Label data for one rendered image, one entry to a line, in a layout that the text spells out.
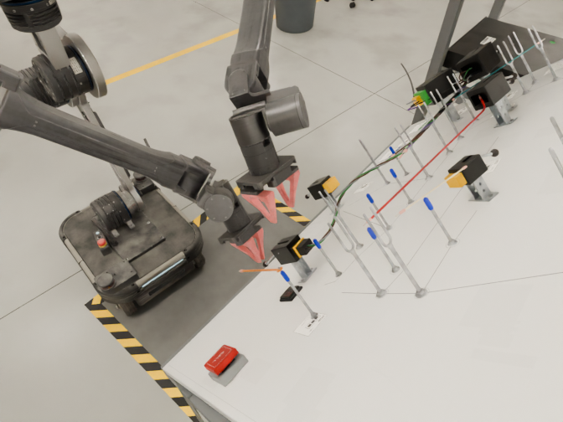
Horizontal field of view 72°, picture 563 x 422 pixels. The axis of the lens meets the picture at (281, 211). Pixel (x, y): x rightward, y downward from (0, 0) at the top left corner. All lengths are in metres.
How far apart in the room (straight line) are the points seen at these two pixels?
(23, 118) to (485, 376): 0.70
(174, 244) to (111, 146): 1.24
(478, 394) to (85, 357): 1.84
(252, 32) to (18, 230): 2.17
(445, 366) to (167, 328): 1.66
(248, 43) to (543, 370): 0.63
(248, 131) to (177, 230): 1.40
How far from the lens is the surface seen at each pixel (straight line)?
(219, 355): 0.72
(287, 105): 0.63
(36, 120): 0.74
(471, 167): 0.70
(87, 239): 2.12
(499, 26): 1.79
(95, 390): 2.00
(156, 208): 2.14
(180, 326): 2.00
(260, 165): 0.67
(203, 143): 2.85
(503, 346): 0.45
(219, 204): 0.76
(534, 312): 0.47
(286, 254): 0.79
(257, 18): 0.79
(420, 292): 0.57
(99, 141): 0.75
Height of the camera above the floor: 1.76
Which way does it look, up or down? 49 degrees down
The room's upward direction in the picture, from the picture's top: straight up
